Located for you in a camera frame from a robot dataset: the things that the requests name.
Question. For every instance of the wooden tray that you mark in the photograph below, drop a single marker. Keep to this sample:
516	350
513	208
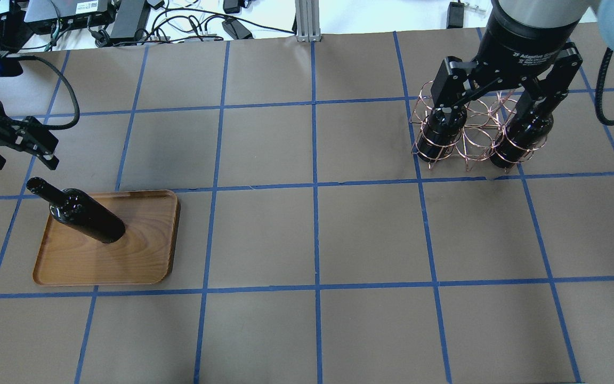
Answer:
144	255

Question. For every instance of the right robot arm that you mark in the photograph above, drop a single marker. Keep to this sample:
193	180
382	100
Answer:
548	14

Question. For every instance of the black power adapter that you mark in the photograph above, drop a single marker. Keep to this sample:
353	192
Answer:
455	15

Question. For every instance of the dark wine bottle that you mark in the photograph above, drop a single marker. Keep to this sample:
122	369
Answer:
440	133
522	135
79	211

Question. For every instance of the copper wire bottle basket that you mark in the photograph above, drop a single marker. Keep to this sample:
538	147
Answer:
487	118

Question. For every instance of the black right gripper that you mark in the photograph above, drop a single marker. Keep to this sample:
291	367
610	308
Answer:
520	42

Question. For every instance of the aluminium frame post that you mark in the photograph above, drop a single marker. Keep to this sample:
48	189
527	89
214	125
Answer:
308	28

